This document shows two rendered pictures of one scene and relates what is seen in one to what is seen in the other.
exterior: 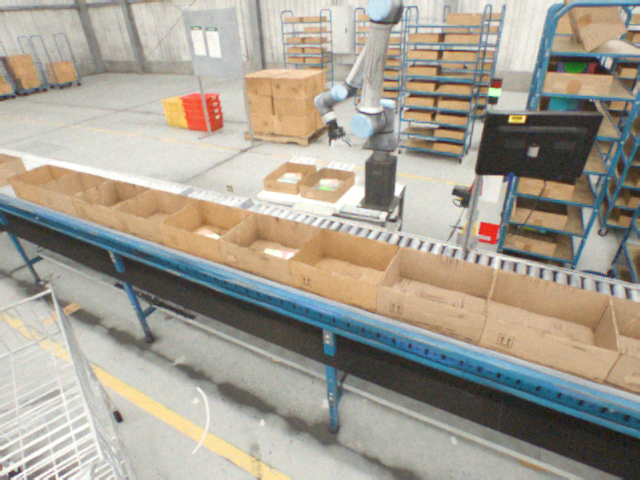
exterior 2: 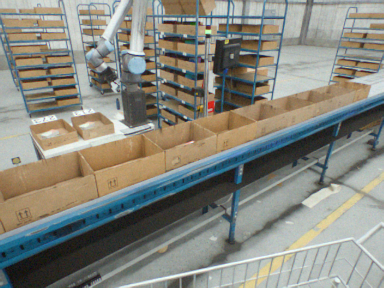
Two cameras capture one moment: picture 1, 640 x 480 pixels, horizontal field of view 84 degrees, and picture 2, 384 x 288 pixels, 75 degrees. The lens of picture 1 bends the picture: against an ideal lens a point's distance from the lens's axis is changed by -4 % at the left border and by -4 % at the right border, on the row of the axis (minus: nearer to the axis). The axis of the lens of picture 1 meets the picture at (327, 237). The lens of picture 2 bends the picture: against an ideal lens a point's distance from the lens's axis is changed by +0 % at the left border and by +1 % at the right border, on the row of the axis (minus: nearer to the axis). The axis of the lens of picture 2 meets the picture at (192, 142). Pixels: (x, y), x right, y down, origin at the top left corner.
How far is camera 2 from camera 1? 1.77 m
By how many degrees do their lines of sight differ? 56
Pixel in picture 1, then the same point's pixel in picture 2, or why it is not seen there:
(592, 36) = (207, 8)
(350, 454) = (250, 240)
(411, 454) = (259, 218)
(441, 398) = (281, 162)
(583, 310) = (283, 105)
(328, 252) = not seen: hidden behind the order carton
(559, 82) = (201, 30)
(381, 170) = (140, 96)
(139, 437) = not seen: outside the picture
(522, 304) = not seen: hidden behind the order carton
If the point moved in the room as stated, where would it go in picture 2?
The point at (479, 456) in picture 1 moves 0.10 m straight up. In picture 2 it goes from (269, 198) to (270, 190)
